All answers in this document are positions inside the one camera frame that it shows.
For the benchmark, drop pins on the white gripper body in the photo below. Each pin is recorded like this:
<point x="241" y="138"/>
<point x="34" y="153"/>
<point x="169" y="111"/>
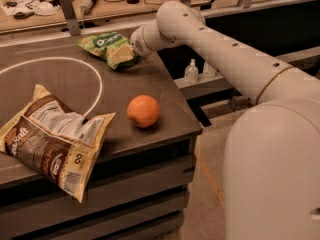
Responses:
<point x="137" y="44"/>

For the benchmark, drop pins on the green rice chip bag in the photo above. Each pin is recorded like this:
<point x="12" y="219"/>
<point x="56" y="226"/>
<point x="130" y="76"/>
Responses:
<point x="114" y="48"/>

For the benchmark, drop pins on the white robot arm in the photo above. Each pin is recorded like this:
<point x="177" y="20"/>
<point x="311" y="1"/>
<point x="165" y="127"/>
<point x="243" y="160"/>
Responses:
<point x="271" y="177"/>

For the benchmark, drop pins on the brown chip bag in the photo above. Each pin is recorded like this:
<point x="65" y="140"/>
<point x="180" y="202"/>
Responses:
<point x="55" y="141"/>

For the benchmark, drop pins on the clear sanitizer bottle left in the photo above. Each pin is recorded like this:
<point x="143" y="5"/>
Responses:
<point x="191" y="73"/>

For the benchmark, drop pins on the clear sanitizer bottle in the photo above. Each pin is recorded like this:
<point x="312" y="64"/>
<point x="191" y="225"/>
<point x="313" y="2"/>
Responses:
<point x="208" y="70"/>
<point x="191" y="73"/>

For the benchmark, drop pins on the clear sanitizer bottle right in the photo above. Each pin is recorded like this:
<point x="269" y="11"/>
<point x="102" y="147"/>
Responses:
<point x="208" y="70"/>

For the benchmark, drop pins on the orange fruit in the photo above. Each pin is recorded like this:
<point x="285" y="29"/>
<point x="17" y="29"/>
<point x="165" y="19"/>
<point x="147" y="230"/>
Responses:
<point x="143" y="111"/>

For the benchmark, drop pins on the white face mask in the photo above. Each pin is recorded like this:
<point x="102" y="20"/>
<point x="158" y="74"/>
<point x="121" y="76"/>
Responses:
<point x="45" y="9"/>

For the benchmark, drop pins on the dark wooden drawer counter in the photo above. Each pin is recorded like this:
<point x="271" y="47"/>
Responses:
<point x="138" y="186"/>

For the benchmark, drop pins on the handheld tool with cable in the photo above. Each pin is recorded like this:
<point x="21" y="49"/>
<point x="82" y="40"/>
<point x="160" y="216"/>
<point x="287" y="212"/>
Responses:
<point x="86" y="6"/>

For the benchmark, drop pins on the grey metal bracket left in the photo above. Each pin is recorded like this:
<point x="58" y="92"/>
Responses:
<point x="70" y="17"/>

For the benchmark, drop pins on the grey metal ledge rail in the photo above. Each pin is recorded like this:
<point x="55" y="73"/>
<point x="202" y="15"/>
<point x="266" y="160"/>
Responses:
<point x="303" y="59"/>

